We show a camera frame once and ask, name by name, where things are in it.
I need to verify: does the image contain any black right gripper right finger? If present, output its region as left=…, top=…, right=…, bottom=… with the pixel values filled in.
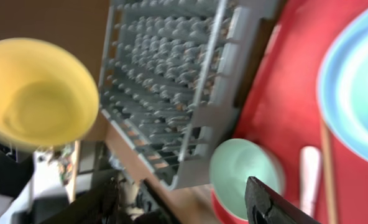
left=245, top=176, right=319, bottom=224

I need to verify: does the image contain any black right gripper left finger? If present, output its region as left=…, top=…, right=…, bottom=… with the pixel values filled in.
left=41, top=178, right=119, bottom=224

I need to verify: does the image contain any yellow plastic cup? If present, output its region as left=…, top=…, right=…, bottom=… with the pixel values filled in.
left=0, top=38, right=99, bottom=151

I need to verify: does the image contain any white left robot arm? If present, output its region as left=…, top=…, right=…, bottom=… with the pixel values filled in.
left=0, top=144, right=68, bottom=223

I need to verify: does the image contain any grey plastic dishwasher rack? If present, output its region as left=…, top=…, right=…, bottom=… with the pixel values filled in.
left=99, top=0, right=285, bottom=190

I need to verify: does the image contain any green saucer bowl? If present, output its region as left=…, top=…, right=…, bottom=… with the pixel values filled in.
left=209, top=139, right=286, bottom=220

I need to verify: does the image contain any white plastic fork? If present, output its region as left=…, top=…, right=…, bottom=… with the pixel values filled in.
left=300, top=146, right=322, bottom=218

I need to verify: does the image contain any red plastic tray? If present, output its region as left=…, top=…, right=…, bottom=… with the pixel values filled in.
left=211, top=0, right=368, bottom=224

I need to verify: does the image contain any wooden chopstick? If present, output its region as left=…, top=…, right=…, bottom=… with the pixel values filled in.
left=320, top=118, right=339, bottom=224

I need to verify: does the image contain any large light blue plate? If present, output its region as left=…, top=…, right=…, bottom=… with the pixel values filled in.
left=317, top=9, right=368, bottom=162

